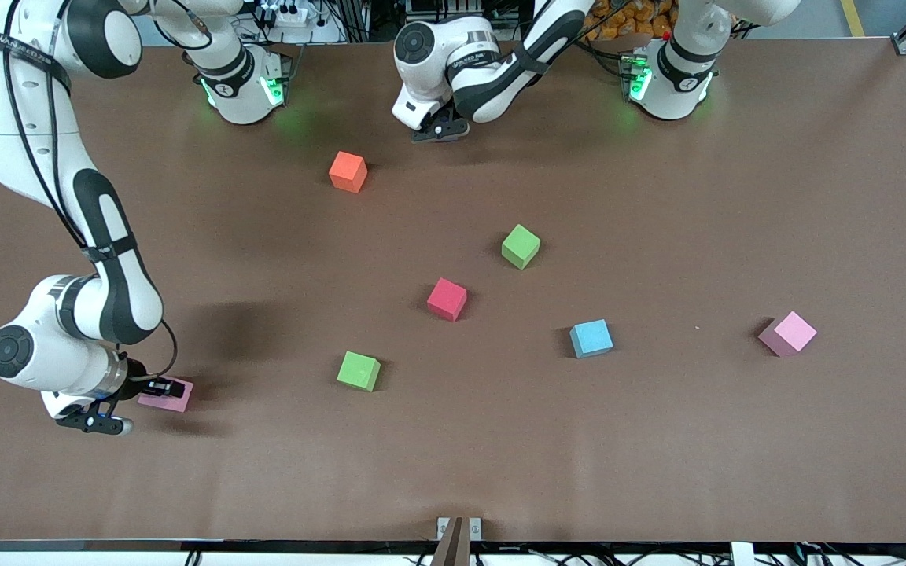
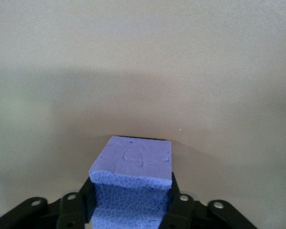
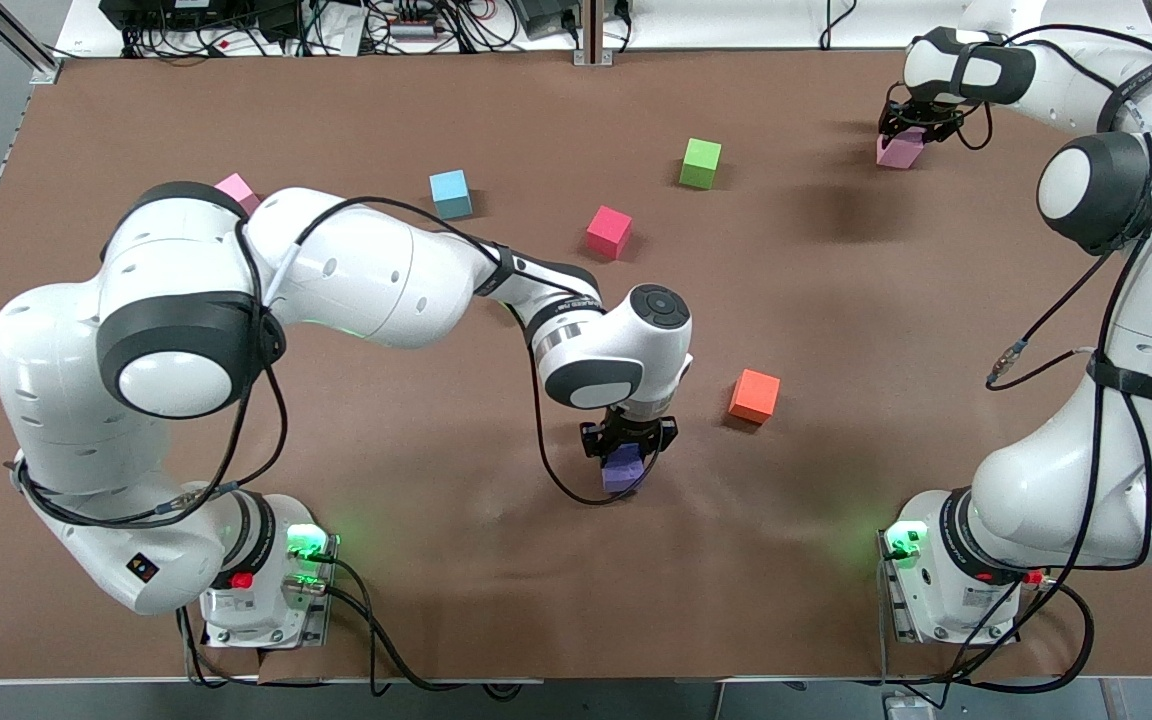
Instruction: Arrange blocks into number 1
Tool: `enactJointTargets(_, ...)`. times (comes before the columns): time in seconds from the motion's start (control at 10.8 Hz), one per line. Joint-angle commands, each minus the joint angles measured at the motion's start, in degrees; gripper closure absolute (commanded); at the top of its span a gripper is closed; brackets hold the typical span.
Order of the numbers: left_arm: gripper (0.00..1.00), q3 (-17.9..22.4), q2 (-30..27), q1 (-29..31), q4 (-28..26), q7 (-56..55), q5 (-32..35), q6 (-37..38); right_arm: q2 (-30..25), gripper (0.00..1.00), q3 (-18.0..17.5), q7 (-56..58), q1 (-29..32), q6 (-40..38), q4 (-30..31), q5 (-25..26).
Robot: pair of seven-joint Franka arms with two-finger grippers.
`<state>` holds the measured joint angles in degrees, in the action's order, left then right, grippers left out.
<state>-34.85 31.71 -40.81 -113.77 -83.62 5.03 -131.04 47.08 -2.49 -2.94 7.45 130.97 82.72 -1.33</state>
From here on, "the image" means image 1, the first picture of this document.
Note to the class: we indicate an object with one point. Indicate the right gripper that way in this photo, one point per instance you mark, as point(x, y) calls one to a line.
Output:
point(137, 381)

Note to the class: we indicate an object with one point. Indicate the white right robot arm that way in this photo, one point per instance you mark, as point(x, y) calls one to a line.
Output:
point(28, 157)

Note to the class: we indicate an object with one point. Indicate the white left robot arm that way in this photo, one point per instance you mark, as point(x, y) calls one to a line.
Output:
point(492, 79)

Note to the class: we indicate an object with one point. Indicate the white power strip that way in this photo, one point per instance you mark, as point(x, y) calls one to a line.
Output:
point(292, 16)

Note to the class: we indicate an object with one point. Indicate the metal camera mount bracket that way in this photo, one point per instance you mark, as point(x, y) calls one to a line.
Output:
point(457, 542)

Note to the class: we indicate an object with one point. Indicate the red foam block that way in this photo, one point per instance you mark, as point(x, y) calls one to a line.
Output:
point(447, 299)

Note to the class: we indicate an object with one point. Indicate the blue foam block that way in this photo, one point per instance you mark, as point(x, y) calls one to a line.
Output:
point(591, 338)

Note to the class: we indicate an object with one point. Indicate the metal table edge rail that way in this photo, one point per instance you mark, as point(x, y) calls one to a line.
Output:
point(185, 545)

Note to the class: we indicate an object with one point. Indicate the orange foam block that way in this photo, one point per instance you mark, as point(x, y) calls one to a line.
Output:
point(348, 171)

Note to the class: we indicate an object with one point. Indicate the white label tag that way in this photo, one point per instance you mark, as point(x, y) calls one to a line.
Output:
point(742, 554)

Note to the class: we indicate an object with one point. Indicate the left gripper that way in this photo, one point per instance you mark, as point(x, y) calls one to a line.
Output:
point(445, 115)

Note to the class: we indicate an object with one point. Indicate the green foam block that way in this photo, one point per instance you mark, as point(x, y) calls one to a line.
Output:
point(359, 370)
point(521, 246)

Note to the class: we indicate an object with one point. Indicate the pink foam block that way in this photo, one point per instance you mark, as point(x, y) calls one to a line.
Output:
point(174, 403)
point(789, 332)

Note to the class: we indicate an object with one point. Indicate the bag of orange items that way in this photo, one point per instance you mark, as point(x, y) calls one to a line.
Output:
point(634, 16)

